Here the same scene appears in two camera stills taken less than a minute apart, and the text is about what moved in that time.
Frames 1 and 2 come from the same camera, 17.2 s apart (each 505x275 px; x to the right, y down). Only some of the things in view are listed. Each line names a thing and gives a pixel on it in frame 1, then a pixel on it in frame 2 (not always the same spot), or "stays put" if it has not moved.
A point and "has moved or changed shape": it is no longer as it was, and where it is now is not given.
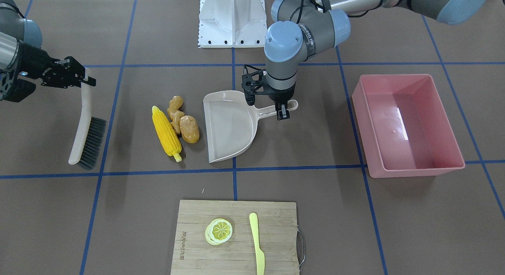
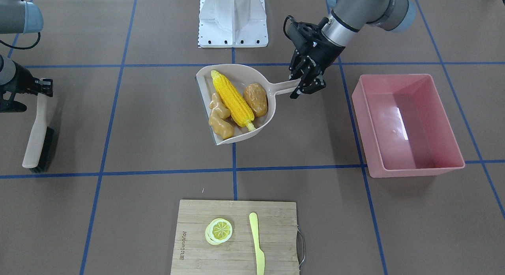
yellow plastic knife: [260, 254] stays put
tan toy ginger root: [176, 103] -> [218, 121]
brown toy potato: [189, 129] -> [255, 95]
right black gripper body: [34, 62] -> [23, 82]
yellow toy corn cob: [166, 134] -> [240, 109]
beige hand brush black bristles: [88, 144] -> [39, 150]
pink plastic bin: [404, 127] stays put
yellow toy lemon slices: [218, 231] stays put
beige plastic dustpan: [231, 123] has moved or changed shape
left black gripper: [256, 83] -> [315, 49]
